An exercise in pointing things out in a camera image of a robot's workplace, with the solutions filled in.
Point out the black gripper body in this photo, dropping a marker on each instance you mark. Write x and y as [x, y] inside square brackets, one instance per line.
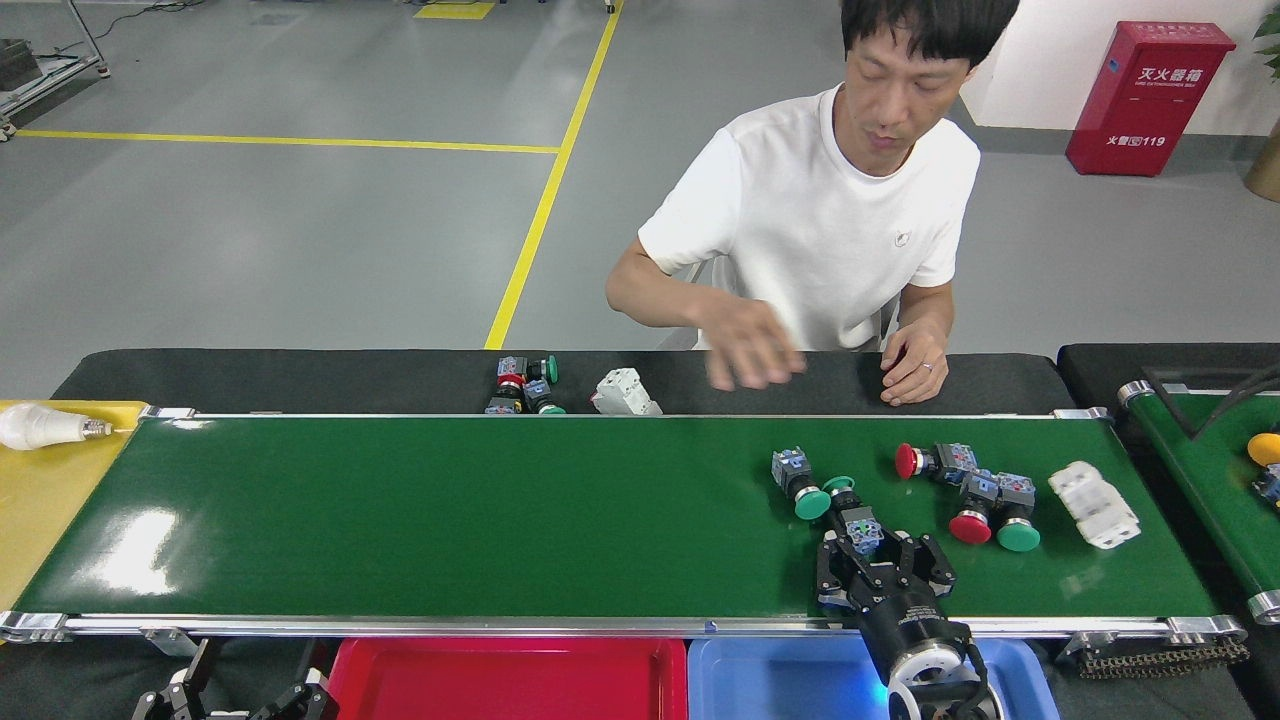
[905, 610]

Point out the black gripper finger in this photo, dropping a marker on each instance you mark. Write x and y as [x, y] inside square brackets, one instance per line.
[930, 565]
[835, 575]
[310, 700]
[208, 655]

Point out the white circuit breaker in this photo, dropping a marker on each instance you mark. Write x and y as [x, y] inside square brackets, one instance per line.
[625, 393]
[1095, 505]

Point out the yellow banded push button switch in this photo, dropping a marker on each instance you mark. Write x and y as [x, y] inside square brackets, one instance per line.
[503, 405]

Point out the person's left forearm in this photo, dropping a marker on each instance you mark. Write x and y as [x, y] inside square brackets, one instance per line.
[925, 315]

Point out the yellow tray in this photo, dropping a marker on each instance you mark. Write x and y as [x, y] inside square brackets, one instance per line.
[50, 500]

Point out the green belt conveyor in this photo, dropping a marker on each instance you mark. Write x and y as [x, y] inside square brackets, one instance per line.
[500, 520]
[1210, 480]

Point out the person's left hand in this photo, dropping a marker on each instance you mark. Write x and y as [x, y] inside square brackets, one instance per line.
[918, 370]

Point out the person's right hand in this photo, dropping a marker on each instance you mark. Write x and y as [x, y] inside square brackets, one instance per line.
[750, 345]

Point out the blue plastic bin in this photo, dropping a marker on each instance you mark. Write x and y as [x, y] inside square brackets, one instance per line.
[780, 690]

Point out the red plastic bin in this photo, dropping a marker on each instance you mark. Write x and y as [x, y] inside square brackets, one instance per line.
[510, 690]

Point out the white light bulb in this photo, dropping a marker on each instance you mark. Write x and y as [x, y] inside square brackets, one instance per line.
[35, 427]

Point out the person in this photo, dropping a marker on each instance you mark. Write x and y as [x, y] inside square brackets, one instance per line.
[820, 220]

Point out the red fire extinguisher box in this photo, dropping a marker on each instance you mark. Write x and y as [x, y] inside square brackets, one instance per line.
[1150, 100]

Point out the tan plant pot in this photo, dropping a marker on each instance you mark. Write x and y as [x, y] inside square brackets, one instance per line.
[1268, 165]

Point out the metal rack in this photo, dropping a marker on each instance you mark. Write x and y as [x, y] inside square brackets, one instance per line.
[40, 80]

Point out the green plant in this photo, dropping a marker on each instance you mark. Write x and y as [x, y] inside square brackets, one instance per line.
[1270, 40]

